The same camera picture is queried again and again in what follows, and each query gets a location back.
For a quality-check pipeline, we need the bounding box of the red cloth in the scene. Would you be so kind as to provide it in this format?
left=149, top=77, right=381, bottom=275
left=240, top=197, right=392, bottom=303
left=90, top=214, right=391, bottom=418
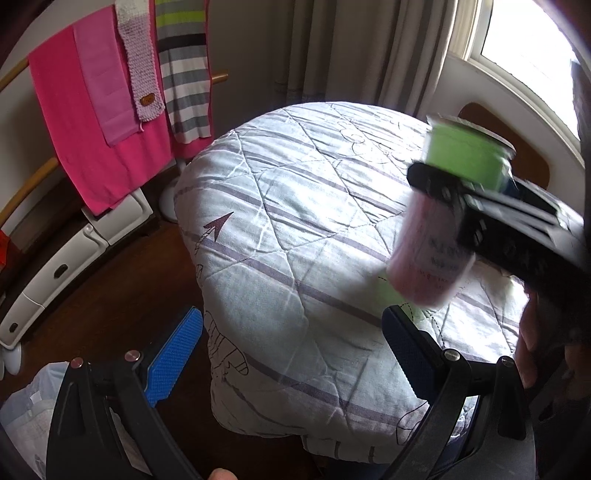
left=0, top=230, right=23, bottom=267

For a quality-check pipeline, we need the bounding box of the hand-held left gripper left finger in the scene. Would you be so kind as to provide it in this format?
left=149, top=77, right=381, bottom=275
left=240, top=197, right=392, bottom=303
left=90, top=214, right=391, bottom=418
left=46, top=307, right=206, bottom=480

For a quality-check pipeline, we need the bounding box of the lilac knitted scarf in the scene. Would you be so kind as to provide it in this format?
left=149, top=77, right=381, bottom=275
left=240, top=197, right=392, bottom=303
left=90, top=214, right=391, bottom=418
left=115, top=0, right=166, bottom=123

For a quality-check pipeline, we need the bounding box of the wooden clothes rack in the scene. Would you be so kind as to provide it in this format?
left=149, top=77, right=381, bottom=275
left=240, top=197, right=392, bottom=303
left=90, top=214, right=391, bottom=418
left=0, top=59, right=230, bottom=228

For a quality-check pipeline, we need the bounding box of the white plastic drawer cabinet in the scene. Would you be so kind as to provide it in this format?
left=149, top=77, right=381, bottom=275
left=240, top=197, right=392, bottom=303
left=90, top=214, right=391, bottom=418
left=0, top=187, right=154, bottom=348

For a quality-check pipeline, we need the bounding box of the light pink cloth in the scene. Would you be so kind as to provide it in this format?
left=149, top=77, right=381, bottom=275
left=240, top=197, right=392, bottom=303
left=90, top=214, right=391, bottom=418
left=73, top=13, right=136, bottom=147

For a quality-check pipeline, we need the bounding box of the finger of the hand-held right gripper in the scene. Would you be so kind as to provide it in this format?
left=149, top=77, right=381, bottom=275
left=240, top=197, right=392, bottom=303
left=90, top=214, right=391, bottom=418
left=407, top=162, right=476, bottom=208
left=501, top=159, right=522, bottom=197

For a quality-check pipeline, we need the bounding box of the striped knitted cloth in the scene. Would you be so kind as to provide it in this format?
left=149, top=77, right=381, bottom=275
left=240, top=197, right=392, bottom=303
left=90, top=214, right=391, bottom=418
left=154, top=0, right=214, bottom=145

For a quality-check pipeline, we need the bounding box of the beige curtain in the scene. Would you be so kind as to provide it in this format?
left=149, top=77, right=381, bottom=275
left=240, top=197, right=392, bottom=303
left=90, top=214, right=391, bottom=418
left=203, top=0, right=465, bottom=121

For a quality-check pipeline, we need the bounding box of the clear plastic bag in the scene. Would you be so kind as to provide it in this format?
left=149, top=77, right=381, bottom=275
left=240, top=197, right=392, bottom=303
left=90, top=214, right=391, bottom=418
left=0, top=361, right=155, bottom=480

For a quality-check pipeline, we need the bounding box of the brown wooden headboard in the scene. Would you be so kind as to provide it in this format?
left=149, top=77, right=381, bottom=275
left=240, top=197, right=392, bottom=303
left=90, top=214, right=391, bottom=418
left=457, top=102, right=551, bottom=191

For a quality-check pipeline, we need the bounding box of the person's right hand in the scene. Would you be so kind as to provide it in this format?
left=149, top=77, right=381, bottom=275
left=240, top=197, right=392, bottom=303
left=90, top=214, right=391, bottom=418
left=514, top=277, right=571, bottom=391

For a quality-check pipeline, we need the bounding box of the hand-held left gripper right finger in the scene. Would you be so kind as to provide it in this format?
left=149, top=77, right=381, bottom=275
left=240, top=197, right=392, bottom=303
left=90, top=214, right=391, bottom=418
left=381, top=305, right=537, bottom=480

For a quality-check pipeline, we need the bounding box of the green and pink cup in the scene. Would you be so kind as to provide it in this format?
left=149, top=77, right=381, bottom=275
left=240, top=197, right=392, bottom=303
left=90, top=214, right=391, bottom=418
left=385, top=113, right=516, bottom=308

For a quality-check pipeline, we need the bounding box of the bright pink towel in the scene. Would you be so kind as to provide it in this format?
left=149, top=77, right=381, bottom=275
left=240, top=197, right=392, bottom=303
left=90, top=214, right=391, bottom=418
left=28, top=25, right=213, bottom=217

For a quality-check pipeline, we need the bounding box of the white framed window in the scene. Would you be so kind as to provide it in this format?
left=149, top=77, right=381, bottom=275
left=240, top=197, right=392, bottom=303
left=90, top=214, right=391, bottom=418
left=443, top=0, right=583, bottom=155

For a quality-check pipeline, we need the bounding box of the striped grey quilt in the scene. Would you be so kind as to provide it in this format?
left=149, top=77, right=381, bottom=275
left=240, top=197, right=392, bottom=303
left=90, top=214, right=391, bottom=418
left=173, top=100, right=588, bottom=466

